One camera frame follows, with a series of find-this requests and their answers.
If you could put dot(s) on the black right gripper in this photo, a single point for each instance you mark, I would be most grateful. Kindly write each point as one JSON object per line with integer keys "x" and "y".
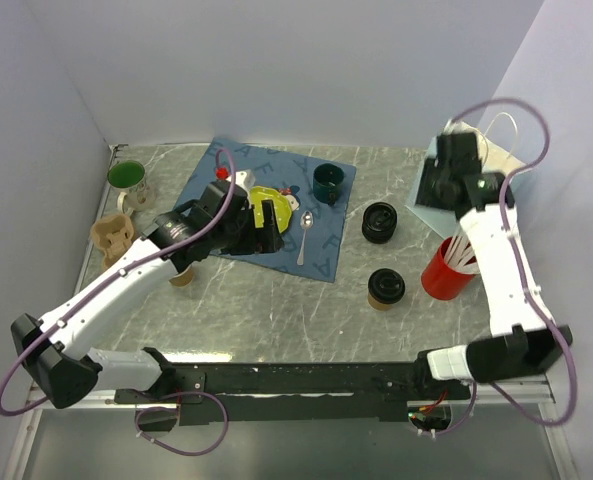
{"x": 424, "y": 196}

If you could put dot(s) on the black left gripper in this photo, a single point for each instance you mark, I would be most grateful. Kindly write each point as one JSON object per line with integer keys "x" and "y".
{"x": 265, "y": 240}

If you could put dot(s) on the stack of black cup lids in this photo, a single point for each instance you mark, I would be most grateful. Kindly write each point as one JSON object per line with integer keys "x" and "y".
{"x": 379, "y": 222}

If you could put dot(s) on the stack of brown paper cups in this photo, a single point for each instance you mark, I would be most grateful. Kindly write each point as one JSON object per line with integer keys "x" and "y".
{"x": 182, "y": 279}

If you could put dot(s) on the black plastic cup lid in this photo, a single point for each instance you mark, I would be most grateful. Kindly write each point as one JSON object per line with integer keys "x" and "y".
{"x": 387, "y": 283}

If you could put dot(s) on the brown cardboard cup carrier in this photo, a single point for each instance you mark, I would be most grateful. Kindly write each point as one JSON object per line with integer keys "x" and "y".
{"x": 113, "y": 235}

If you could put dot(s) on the brown paper coffee cup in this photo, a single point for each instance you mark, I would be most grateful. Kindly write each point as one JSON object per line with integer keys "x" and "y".
{"x": 381, "y": 303}

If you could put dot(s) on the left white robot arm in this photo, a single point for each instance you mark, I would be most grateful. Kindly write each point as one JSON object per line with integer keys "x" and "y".
{"x": 58, "y": 350}

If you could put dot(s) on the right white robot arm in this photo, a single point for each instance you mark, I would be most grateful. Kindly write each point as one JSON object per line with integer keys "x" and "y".
{"x": 521, "y": 343}

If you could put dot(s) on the green polka dot plate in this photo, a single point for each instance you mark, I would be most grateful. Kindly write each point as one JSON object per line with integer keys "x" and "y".
{"x": 281, "y": 206}

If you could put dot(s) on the silver spoon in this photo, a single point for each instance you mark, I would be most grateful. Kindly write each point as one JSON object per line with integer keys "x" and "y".
{"x": 306, "y": 223}

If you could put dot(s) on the small cartoon figure toy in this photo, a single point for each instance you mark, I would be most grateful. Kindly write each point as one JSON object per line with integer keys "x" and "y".
{"x": 291, "y": 194}

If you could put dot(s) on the blue letter placemat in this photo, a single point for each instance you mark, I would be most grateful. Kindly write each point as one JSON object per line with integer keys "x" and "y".
{"x": 279, "y": 169}

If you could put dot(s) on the dark teal mug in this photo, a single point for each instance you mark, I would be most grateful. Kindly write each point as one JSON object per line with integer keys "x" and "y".
{"x": 327, "y": 183}

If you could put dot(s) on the red cup with stirrers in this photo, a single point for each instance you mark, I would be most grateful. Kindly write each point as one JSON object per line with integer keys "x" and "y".
{"x": 441, "y": 281}

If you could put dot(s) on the green interior floral mug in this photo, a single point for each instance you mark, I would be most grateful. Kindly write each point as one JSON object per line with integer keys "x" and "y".
{"x": 129, "y": 179}

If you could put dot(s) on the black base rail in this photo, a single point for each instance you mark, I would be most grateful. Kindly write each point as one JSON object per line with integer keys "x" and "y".
{"x": 209, "y": 392}

